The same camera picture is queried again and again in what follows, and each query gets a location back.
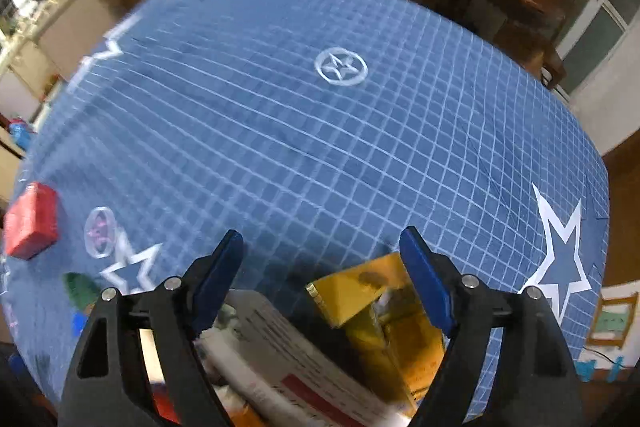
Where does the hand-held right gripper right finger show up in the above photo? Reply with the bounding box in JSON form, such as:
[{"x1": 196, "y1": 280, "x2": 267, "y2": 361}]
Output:
[{"x1": 398, "y1": 226, "x2": 586, "y2": 427}]

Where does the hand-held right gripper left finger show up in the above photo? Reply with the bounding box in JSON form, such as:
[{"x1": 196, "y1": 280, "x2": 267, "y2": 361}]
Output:
[{"x1": 59, "y1": 229, "x2": 246, "y2": 427}]

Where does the yellow carton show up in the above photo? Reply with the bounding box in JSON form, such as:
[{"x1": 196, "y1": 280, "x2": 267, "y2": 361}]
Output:
[{"x1": 306, "y1": 252, "x2": 446, "y2": 418}]

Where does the green scouring pad roll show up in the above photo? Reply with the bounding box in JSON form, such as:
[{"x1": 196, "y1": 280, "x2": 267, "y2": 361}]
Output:
[{"x1": 62, "y1": 272, "x2": 101, "y2": 310}]

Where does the white printed box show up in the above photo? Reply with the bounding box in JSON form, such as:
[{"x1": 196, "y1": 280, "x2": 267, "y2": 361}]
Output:
[{"x1": 200, "y1": 289, "x2": 401, "y2": 427}]

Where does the blue bottle cap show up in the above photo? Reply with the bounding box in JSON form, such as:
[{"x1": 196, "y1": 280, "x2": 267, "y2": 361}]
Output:
[{"x1": 70, "y1": 309, "x2": 93, "y2": 338}]

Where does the small wooden chair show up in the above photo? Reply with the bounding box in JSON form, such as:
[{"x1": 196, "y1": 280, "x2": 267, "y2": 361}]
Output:
[{"x1": 585, "y1": 292, "x2": 638, "y2": 350}]

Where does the red cigarette box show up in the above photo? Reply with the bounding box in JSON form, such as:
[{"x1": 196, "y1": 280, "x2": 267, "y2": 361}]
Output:
[{"x1": 4, "y1": 182, "x2": 60, "y2": 260}]

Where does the kitchen counter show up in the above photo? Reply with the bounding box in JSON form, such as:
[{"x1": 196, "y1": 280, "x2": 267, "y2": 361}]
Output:
[{"x1": 0, "y1": 22, "x2": 71, "y2": 148}]

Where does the white glass door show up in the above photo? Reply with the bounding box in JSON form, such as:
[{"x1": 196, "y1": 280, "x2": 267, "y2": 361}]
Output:
[{"x1": 555, "y1": 0, "x2": 640, "y2": 92}]

